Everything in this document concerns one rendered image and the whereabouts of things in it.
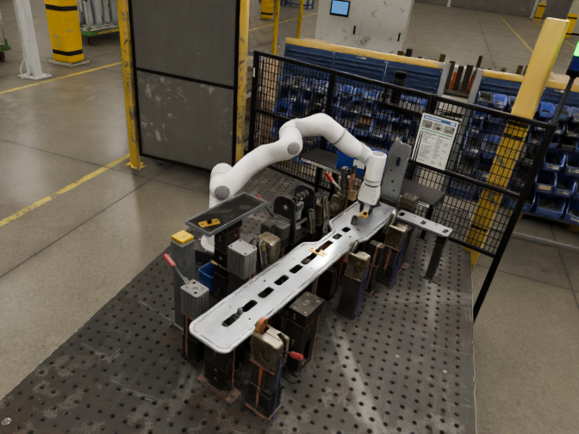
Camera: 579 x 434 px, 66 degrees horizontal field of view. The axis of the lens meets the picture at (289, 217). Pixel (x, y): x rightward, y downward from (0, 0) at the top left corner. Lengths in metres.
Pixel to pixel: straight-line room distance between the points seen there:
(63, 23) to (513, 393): 8.56
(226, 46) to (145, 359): 2.93
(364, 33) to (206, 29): 4.87
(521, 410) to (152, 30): 4.08
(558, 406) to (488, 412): 0.46
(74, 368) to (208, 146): 3.01
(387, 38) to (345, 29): 0.77
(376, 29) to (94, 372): 7.63
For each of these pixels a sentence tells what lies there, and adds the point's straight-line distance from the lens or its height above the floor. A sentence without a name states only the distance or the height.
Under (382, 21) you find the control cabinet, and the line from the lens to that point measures 8.62.
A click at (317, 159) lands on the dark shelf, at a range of 2.86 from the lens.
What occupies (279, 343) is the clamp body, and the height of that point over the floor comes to 1.06.
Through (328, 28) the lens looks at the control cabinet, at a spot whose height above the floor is 1.06.
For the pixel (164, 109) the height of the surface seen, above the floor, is 0.70.
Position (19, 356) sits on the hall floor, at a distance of 3.09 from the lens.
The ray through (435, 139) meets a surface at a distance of 2.70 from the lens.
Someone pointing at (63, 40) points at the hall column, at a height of 0.42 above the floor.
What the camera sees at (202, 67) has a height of 1.18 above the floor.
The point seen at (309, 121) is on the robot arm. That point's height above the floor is 1.49.
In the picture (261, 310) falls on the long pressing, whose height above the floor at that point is 1.00.
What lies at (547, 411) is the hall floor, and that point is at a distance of 3.21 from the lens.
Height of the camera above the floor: 2.13
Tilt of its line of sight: 30 degrees down
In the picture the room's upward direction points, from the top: 7 degrees clockwise
